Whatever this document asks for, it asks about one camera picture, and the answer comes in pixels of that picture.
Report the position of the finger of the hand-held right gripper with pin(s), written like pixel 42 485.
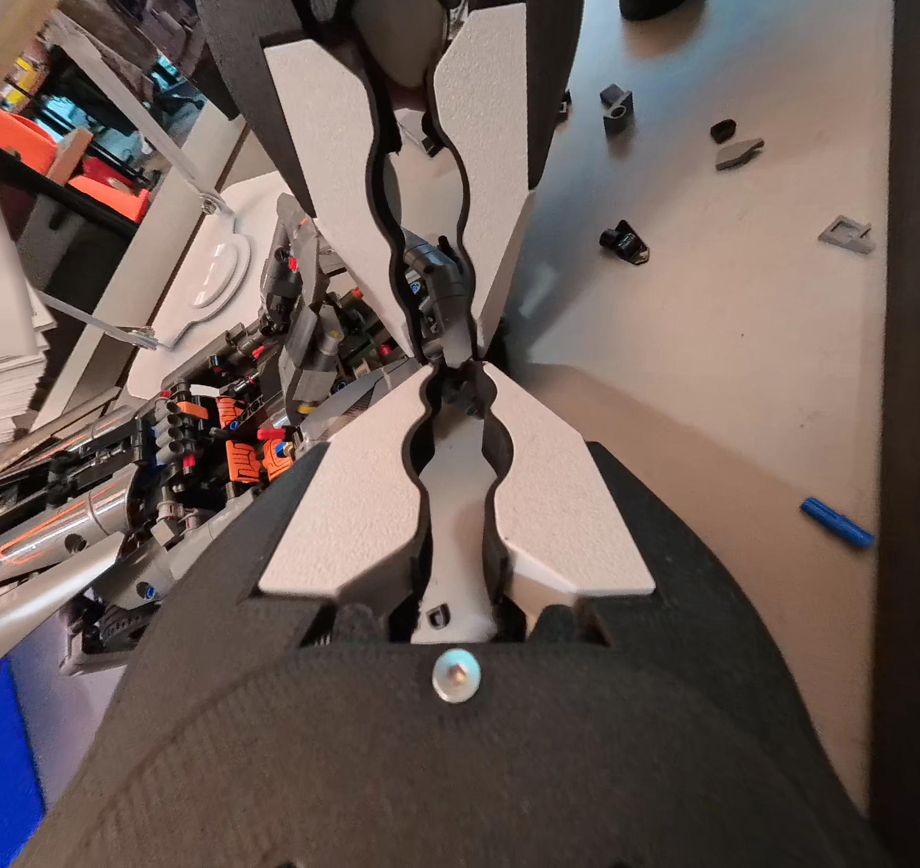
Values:
pixel 323 149
pixel 489 128

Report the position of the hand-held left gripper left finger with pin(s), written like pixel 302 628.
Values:
pixel 345 516

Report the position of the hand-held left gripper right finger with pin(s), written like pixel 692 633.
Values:
pixel 568 516

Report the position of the grey lego car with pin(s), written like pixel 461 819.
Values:
pixel 316 358

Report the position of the dark lego connector cluster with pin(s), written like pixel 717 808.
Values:
pixel 564 103

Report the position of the dark grey lego connector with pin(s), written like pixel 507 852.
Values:
pixel 617 108

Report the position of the black triangular lego panel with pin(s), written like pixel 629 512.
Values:
pixel 624 243

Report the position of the small black rounded lego piece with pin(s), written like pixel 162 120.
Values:
pixel 722 129

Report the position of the small grey lego liftarm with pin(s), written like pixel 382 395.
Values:
pixel 739 153

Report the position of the long blue lego pin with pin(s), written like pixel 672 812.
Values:
pixel 837 523

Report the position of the grey lego plate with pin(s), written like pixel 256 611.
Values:
pixel 847 234

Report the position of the orange tray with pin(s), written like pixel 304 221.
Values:
pixel 115 196
pixel 25 139

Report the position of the open instruction booklet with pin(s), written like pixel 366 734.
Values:
pixel 18 350

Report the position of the blue storage bin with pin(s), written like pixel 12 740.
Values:
pixel 14 753

